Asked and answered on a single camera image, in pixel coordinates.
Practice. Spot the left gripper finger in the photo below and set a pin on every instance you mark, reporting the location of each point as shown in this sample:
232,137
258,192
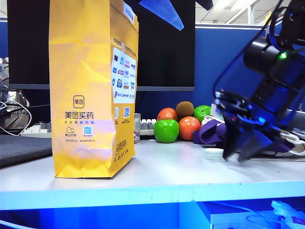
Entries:
164,12
205,3

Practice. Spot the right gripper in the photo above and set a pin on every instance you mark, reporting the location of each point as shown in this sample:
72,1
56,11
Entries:
247,112

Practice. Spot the white round lid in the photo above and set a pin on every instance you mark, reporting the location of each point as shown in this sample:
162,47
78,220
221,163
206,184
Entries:
212,154

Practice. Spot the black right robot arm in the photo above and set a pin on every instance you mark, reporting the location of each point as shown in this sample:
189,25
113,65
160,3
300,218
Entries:
262,55

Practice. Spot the yellow paper bag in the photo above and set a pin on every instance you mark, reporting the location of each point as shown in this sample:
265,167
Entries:
81,71

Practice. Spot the black computer monitor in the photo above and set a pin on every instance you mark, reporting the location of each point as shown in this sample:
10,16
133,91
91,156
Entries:
164,59

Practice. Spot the green apple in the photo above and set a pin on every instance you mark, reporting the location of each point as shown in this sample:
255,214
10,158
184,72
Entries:
166,131
202,113

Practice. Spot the orange fruit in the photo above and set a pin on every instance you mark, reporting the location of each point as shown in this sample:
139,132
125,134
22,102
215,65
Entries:
189,127
166,114

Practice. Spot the brown kiwi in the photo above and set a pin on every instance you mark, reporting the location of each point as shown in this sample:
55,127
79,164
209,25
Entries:
184,109

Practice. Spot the translucent plastic clip bundle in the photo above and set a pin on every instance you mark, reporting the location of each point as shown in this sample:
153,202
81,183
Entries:
286,211

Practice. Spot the grey and white keyboard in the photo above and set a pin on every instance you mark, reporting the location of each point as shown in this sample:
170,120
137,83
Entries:
147,126

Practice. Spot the clear glass cup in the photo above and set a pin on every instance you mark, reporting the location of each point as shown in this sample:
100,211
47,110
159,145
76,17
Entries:
137,128

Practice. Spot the dark grey mat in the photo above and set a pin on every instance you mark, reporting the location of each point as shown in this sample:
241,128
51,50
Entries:
23,148

